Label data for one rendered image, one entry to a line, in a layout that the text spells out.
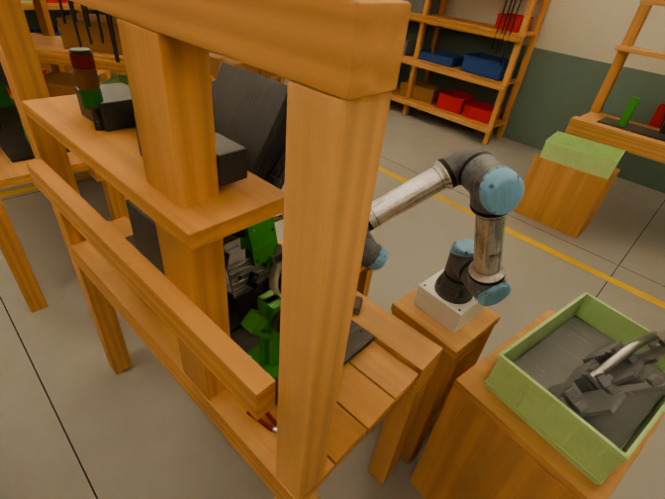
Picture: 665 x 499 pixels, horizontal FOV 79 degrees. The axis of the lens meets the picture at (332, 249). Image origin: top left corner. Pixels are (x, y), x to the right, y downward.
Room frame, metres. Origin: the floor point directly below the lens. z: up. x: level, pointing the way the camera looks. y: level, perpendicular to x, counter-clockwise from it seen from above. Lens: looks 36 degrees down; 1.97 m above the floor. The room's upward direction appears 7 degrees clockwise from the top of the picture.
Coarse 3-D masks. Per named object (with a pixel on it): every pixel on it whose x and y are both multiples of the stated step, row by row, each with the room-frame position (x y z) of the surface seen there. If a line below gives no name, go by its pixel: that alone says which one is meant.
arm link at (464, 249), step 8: (464, 240) 1.25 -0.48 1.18; (472, 240) 1.25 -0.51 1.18; (456, 248) 1.20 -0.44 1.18; (464, 248) 1.19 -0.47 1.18; (472, 248) 1.20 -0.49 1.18; (448, 256) 1.23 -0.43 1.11; (456, 256) 1.18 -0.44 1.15; (464, 256) 1.16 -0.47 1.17; (472, 256) 1.16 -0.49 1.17; (448, 264) 1.20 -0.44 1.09; (456, 264) 1.17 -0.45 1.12; (464, 264) 1.14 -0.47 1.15; (448, 272) 1.19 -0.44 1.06; (456, 272) 1.16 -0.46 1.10
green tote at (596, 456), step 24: (576, 312) 1.30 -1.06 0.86; (600, 312) 1.25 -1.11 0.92; (528, 336) 1.02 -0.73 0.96; (624, 336) 1.16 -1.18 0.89; (504, 360) 0.90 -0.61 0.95; (504, 384) 0.88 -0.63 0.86; (528, 384) 0.83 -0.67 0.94; (528, 408) 0.80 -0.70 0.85; (552, 408) 0.76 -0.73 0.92; (552, 432) 0.73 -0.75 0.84; (576, 432) 0.70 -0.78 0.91; (648, 432) 0.70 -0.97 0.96; (576, 456) 0.67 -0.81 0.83; (600, 456) 0.64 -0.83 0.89; (624, 456) 0.61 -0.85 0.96; (600, 480) 0.61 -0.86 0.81
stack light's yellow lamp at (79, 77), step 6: (78, 72) 0.98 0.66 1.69; (84, 72) 0.99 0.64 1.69; (90, 72) 0.99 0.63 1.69; (96, 72) 1.01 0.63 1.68; (78, 78) 0.98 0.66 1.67; (84, 78) 0.98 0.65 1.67; (90, 78) 0.99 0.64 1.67; (96, 78) 1.01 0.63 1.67; (78, 84) 0.98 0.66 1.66; (84, 84) 0.98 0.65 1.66; (90, 84) 0.99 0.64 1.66; (96, 84) 1.00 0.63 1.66; (84, 90) 0.98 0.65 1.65; (90, 90) 0.99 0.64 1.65
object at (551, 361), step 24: (552, 336) 1.15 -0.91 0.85; (576, 336) 1.17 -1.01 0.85; (600, 336) 1.18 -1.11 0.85; (528, 360) 1.01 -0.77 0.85; (552, 360) 1.02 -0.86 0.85; (576, 360) 1.04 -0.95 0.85; (552, 384) 0.91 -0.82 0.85; (624, 384) 0.95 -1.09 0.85; (624, 408) 0.85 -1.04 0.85; (648, 408) 0.86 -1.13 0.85; (600, 432) 0.75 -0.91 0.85; (624, 432) 0.76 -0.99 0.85
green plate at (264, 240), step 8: (256, 224) 1.14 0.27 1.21; (264, 224) 1.16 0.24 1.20; (272, 224) 1.19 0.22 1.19; (248, 232) 1.11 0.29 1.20; (256, 232) 1.13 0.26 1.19; (264, 232) 1.15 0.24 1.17; (272, 232) 1.18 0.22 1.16; (240, 240) 1.15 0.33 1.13; (248, 240) 1.10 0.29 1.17; (256, 240) 1.12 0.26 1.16; (264, 240) 1.14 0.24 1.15; (272, 240) 1.17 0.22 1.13; (248, 248) 1.12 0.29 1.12; (256, 248) 1.11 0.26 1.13; (264, 248) 1.13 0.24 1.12; (272, 248) 1.16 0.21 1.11; (256, 256) 1.10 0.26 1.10; (264, 256) 1.12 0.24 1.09; (256, 264) 1.09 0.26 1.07
